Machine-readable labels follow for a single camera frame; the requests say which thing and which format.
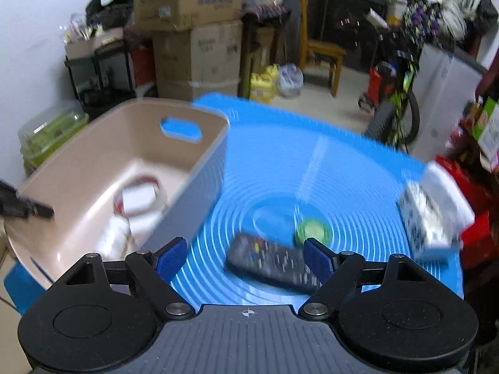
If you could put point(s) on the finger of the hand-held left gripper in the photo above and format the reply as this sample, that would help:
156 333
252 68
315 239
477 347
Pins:
23 204

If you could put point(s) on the beige plastic storage bin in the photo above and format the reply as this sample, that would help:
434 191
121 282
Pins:
97 152

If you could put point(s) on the floral cloth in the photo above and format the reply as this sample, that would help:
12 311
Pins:
423 17

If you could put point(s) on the open cardboard box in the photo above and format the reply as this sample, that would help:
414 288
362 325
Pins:
187 4

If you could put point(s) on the clear plastic bag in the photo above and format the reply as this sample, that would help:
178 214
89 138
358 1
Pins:
290 80

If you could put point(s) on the black remote control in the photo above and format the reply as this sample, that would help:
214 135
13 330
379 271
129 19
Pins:
265 257

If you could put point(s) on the dark wooden side table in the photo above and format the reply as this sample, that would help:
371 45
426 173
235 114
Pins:
261 19

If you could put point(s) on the green container with clear lid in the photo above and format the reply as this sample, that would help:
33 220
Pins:
46 136

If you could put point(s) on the blue silicone mat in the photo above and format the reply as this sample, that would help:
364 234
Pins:
351 187

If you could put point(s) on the white pill bottle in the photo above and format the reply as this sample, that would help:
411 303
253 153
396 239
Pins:
113 237

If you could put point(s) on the yellow plastic bottle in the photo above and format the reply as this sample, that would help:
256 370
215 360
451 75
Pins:
263 83

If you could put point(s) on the red gift boxes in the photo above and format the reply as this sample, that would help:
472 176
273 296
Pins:
475 202

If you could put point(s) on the white tissue box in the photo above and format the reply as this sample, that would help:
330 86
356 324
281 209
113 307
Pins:
429 218

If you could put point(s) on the green black bicycle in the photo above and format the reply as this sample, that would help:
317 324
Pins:
397 97

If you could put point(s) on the white chest freezer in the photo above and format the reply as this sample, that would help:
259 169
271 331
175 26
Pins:
444 101

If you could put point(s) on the wooden chair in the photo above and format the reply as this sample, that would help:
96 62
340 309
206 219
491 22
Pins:
323 52

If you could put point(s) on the large sealed cardboard box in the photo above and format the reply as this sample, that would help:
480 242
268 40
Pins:
199 62

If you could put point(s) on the black metal cart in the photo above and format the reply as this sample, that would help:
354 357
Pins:
97 78

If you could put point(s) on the green white carton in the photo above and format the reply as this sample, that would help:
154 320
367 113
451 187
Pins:
489 132

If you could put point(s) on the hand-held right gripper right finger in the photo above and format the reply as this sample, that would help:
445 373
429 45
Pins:
317 259

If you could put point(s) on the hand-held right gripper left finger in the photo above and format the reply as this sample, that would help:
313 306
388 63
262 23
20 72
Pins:
171 257

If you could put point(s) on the beige tray box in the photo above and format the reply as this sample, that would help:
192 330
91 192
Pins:
89 46

